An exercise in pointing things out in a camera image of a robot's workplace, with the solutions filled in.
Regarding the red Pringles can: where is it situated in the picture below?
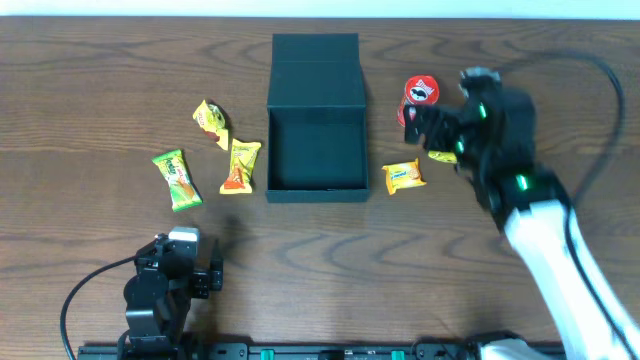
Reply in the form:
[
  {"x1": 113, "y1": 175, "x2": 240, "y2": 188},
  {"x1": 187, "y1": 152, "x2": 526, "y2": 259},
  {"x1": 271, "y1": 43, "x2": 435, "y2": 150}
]
[{"x1": 397, "y1": 75, "x2": 440, "y2": 127}]

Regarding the orange Julie's cracker packet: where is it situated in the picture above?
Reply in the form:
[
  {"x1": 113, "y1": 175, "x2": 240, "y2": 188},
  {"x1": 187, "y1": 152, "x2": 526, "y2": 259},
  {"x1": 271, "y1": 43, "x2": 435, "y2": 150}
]
[{"x1": 382, "y1": 158, "x2": 427, "y2": 195}]

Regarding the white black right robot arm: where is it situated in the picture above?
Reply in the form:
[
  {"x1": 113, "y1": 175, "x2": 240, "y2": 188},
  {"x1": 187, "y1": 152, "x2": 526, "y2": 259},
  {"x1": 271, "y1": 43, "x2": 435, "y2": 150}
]
[{"x1": 404, "y1": 89, "x2": 639, "y2": 359}]

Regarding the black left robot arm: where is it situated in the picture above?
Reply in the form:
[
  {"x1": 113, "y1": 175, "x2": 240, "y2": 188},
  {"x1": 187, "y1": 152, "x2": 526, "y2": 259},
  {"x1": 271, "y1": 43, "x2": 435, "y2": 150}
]
[{"x1": 116, "y1": 234, "x2": 224, "y2": 359}]

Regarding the green snack packet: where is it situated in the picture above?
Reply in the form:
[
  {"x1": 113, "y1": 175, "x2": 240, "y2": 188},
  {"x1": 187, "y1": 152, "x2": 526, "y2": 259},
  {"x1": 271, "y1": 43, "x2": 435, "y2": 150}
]
[{"x1": 152, "y1": 149, "x2": 203, "y2": 212}]

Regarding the yellow orange snack packet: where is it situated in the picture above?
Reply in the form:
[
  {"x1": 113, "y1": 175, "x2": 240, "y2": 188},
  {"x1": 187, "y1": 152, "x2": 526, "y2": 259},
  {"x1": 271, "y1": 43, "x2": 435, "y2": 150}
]
[{"x1": 219, "y1": 139, "x2": 262, "y2": 195}]

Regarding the dark green open box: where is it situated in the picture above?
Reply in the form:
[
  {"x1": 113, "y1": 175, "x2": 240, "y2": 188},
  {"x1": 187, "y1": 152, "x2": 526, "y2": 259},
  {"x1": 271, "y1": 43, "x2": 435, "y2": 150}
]
[{"x1": 266, "y1": 34, "x2": 370, "y2": 203}]

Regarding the yellow crumpled snack packet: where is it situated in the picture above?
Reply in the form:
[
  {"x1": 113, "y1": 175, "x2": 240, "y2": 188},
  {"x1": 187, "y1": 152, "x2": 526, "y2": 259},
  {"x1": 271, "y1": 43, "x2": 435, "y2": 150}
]
[{"x1": 193, "y1": 100, "x2": 229, "y2": 151}]

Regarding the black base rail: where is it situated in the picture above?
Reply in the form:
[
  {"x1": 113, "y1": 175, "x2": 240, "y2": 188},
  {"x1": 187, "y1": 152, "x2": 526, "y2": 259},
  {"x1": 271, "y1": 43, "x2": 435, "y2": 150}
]
[{"x1": 77, "y1": 341, "x2": 566, "y2": 360}]

